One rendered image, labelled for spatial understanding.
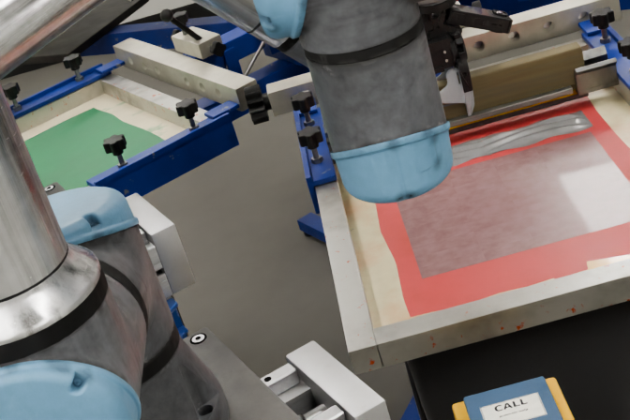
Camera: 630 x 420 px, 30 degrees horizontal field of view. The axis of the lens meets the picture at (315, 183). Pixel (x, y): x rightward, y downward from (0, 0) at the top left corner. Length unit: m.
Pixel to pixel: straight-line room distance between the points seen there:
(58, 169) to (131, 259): 1.54
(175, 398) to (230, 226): 3.13
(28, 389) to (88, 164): 1.67
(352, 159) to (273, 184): 3.54
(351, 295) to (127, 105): 1.14
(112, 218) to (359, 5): 0.30
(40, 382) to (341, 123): 0.24
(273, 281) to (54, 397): 2.94
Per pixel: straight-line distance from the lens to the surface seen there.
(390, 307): 1.64
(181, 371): 0.97
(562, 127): 1.99
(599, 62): 2.04
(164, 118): 2.49
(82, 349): 0.77
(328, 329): 3.37
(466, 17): 1.97
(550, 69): 2.04
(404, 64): 0.70
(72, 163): 2.44
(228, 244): 3.97
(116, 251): 0.89
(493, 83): 2.02
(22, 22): 1.53
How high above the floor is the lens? 1.85
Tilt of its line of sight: 26 degrees down
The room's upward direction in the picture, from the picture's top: 17 degrees counter-clockwise
